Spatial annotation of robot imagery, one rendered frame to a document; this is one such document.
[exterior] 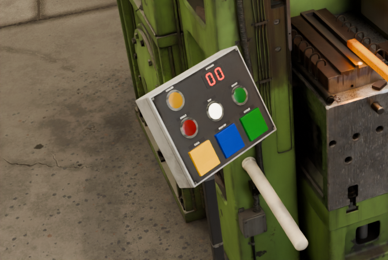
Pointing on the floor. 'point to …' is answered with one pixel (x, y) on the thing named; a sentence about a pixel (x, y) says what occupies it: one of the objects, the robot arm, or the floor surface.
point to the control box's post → (213, 217)
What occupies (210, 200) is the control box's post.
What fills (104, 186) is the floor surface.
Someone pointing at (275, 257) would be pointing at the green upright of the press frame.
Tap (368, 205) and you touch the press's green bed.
